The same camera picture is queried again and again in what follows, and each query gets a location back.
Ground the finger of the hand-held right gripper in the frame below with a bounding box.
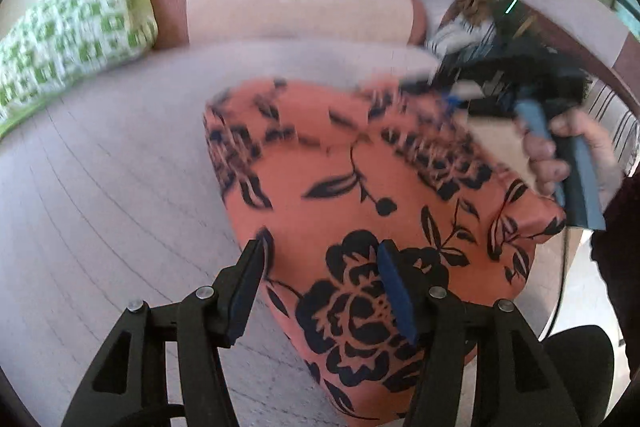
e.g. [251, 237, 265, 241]
[397, 66, 481, 108]

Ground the pink white pillow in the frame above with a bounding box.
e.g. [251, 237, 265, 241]
[150, 0, 428, 52]

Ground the striped white cloth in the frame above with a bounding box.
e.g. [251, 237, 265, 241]
[427, 14, 501, 60]

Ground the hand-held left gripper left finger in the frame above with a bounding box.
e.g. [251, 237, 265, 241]
[60, 237, 266, 427]

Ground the black round stool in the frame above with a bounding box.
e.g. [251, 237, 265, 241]
[537, 326, 617, 427]

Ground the orange black floral garment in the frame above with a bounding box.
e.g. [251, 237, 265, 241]
[202, 74, 568, 427]

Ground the green white patterned pillow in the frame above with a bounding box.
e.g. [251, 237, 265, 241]
[0, 0, 161, 140]

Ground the person's right hand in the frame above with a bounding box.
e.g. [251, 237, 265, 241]
[520, 107, 626, 208]

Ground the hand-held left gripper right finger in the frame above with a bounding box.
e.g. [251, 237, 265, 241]
[377, 239, 583, 427]

